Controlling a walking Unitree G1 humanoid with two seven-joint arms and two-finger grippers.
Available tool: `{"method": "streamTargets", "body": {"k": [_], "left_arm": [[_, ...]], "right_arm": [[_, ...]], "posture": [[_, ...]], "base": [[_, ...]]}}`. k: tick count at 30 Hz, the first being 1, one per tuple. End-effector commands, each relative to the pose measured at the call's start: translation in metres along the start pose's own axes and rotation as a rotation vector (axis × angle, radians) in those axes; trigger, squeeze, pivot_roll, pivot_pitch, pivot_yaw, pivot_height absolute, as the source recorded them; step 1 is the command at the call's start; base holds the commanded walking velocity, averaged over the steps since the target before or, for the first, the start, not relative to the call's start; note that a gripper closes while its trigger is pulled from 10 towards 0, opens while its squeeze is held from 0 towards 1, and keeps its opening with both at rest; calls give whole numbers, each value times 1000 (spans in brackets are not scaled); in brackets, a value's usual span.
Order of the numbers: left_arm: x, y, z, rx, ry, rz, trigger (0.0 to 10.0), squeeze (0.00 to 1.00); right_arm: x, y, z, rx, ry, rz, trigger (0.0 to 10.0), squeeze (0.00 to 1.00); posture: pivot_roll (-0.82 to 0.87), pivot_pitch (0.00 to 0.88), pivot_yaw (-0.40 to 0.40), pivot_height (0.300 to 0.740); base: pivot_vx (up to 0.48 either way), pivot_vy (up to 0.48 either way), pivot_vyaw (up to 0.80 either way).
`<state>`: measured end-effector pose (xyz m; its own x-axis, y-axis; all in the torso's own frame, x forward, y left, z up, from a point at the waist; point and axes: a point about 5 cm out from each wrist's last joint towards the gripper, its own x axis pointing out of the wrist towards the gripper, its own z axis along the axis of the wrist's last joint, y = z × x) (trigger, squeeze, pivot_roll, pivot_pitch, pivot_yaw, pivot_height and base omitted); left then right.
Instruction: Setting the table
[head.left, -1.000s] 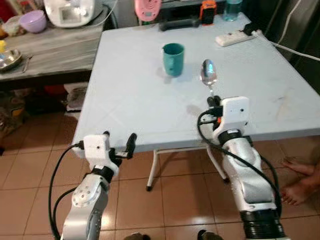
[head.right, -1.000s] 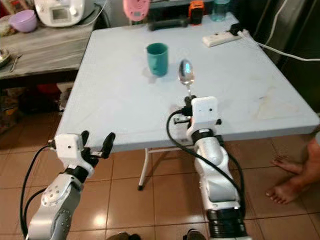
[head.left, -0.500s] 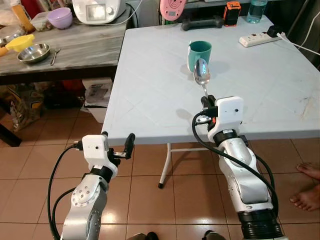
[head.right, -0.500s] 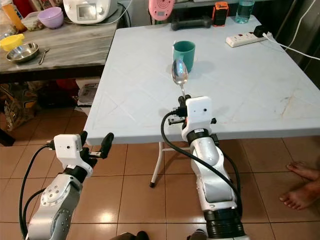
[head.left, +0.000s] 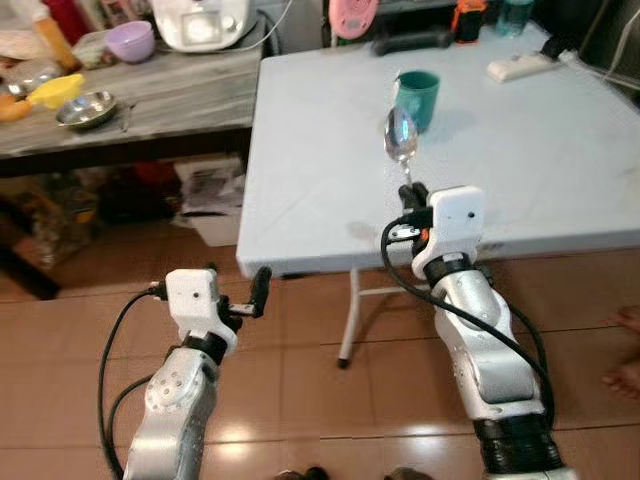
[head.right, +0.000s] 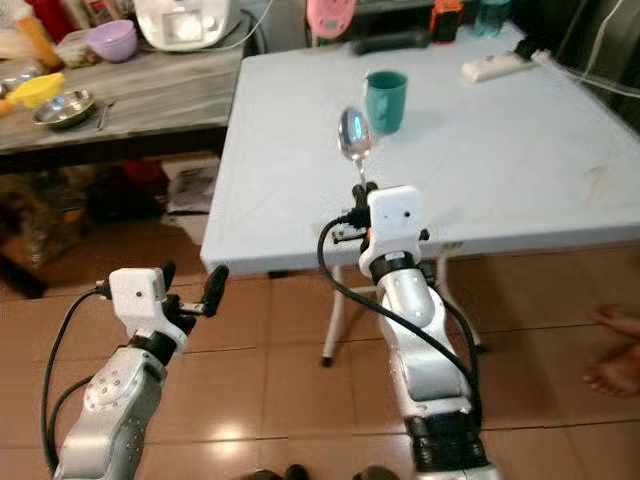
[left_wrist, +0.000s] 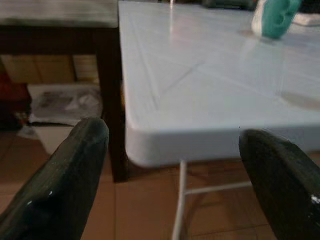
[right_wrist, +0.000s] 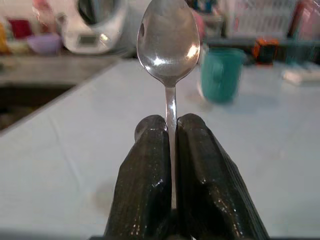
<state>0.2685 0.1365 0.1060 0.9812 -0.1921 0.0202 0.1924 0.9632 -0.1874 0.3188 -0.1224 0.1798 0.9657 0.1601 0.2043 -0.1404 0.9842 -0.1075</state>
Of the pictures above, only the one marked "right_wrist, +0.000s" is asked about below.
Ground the steel spoon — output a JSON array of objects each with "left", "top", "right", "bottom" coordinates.
[{"left": 136, "top": 0, "right": 202, "bottom": 210}]

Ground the glass food container with lid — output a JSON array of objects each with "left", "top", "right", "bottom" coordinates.
[{"left": 7, "top": 37, "right": 32, "bottom": 55}]

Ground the white tablecloth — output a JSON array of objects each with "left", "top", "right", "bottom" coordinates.
[{"left": 0, "top": 58, "right": 320, "bottom": 240}]

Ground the orange and black box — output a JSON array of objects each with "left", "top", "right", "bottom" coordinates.
[{"left": 251, "top": 36, "right": 280, "bottom": 66}]

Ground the pink box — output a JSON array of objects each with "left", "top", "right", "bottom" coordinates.
[{"left": 287, "top": 0, "right": 320, "bottom": 41}]

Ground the white plastic rack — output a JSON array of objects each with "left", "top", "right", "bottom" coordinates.
[{"left": 223, "top": 0, "right": 297, "bottom": 39}]

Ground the orange squeeze bottle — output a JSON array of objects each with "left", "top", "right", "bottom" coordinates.
[{"left": 0, "top": 22, "right": 11, "bottom": 54}]

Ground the white kitchen appliance with display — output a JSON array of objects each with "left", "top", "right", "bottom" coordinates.
[{"left": 55, "top": 0, "right": 129, "bottom": 55}]

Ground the teal plastic cup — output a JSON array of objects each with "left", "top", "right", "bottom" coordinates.
[{"left": 198, "top": 47, "right": 247, "bottom": 105}]

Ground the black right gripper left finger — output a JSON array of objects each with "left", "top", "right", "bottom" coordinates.
[{"left": 102, "top": 114, "right": 173, "bottom": 240}]

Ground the purple plastic bowl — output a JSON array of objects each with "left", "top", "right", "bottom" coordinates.
[{"left": 26, "top": 33, "right": 63, "bottom": 56}]

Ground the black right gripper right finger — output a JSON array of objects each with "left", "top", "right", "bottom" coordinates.
[{"left": 175, "top": 113, "right": 271, "bottom": 240}]

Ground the red container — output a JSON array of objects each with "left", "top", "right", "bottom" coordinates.
[{"left": 8, "top": 19, "right": 34, "bottom": 39}]

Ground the flat pale object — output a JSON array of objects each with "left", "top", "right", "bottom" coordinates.
[{"left": 281, "top": 67, "right": 320, "bottom": 87}]

